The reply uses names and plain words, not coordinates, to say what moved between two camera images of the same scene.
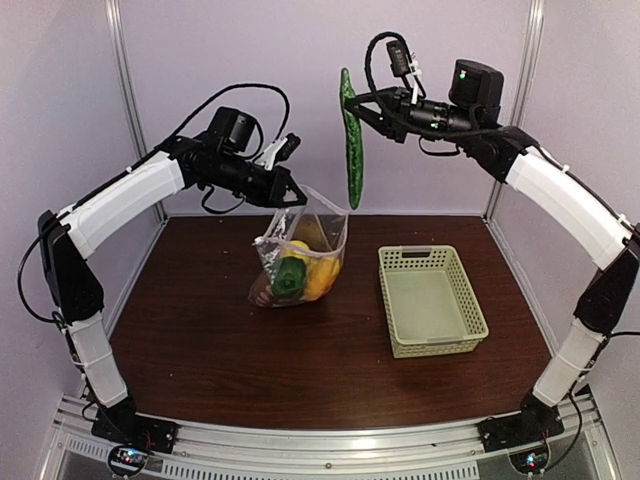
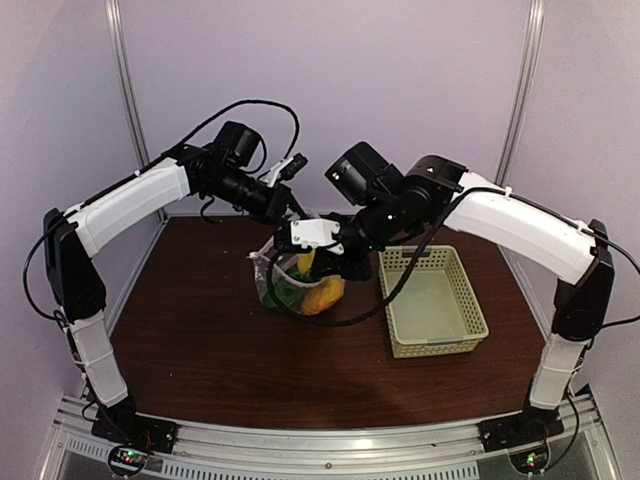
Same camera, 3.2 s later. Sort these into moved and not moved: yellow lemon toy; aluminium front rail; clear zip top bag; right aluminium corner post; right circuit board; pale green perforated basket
Moved: yellow lemon toy; clear zip top bag
Not moved: pale green perforated basket; right aluminium corner post; aluminium front rail; right circuit board
